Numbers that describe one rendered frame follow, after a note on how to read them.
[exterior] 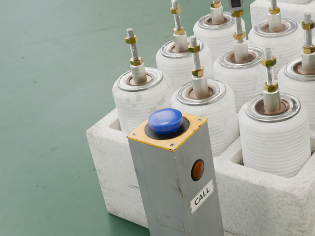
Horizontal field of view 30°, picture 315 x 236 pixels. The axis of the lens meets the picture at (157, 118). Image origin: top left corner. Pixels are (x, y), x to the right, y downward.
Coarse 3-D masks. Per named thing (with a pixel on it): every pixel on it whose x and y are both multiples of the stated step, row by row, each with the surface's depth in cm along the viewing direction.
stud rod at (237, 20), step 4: (240, 16) 91; (236, 20) 91; (240, 20) 91; (236, 24) 92; (240, 24) 91; (236, 28) 92; (240, 28) 92; (236, 32) 92; (240, 32) 92; (240, 40) 93
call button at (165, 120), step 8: (160, 112) 69; (168, 112) 69; (176, 112) 69; (152, 120) 68; (160, 120) 68; (168, 120) 67; (176, 120) 67; (152, 128) 68; (160, 128) 67; (168, 128) 67; (176, 128) 68
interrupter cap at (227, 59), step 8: (232, 48) 98; (248, 48) 97; (256, 48) 96; (224, 56) 96; (232, 56) 96; (248, 56) 95; (256, 56) 94; (224, 64) 93; (232, 64) 93; (240, 64) 92; (248, 64) 92; (256, 64) 92
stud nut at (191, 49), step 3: (189, 45) 84; (198, 45) 83; (189, 48) 83; (192, 48) 83; (195, 48) 83; (198, 48) 83; (189, 51) 83; (192, 51) 83; (195, 51) 83; (198, 51) 83
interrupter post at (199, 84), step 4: (192, 76) 86; (204, 76) 85; (192, 80) 86; (196, 80) 85; (200, 80) 85; (204, 80) 86; (192, 84) 87; (196, 84) 86; (200, 84) 86; (204, 84) 86; (196, 88) 86; (200, 88) 86; (204, 88) 86; (196, 92) 86; (200, 92) 86; (204, 92) 86; (208, 92) 87; (200, 96) 87
